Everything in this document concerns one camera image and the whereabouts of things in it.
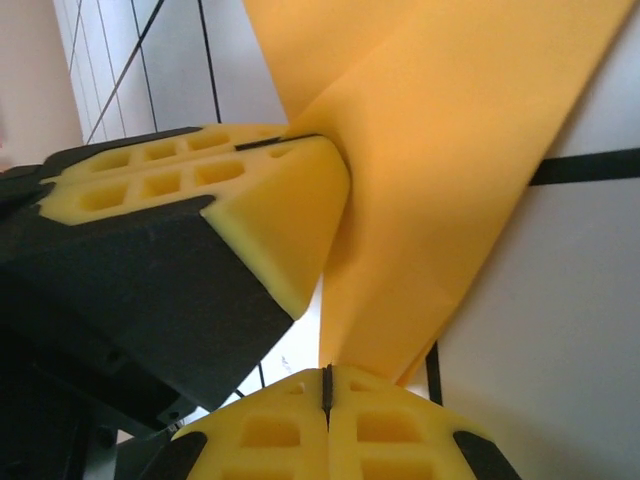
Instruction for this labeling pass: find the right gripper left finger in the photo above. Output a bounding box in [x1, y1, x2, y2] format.
[169, 364, 331, 480]

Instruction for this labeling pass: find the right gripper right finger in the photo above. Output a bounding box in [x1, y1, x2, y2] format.
[327, 364, 521, 480]

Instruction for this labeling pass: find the yellow cloth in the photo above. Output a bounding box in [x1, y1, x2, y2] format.
[239, 0, 636, 389]

